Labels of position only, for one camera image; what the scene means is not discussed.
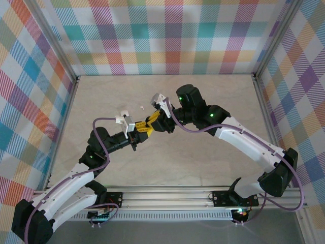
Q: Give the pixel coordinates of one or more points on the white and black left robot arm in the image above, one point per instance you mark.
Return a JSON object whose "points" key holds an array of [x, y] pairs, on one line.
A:
{"points": [[66, 185]]}

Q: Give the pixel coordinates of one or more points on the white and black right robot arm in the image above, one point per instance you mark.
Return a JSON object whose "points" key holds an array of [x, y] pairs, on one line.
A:
{"points": [[243, 139]]}

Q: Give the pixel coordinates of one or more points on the small circuit board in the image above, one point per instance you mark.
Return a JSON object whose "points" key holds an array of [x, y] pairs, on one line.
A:
{"points": [[101, 214], [240, 212]]}

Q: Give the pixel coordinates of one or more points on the aluminium left table edge rail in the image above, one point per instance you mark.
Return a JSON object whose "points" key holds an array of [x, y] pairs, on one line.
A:
{"points": [[67, 111]]}

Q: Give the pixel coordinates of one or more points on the aluminium table edge rail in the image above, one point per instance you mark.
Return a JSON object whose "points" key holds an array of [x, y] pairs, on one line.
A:
{"points": [[265, 114], [67, 111]]}

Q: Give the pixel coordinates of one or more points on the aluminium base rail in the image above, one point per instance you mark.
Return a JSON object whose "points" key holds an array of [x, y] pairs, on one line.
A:
{"points": [[165, 197]]}

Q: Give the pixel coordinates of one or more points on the aluminium right table edge rail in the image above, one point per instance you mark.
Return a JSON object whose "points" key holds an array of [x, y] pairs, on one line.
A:
{"points": [[265, 114]]}

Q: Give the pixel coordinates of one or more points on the aluminium right frame post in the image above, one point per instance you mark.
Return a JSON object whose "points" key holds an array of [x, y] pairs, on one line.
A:
{"points": [[278, 38]]}

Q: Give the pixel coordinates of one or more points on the aluminium frame post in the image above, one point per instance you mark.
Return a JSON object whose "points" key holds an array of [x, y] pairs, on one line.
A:
{"points": [[278, 38], [56, 40]]}

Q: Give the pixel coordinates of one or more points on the aluminium left frame post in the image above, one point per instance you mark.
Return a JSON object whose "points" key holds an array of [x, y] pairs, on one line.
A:
{"points": [[56, 40]]}

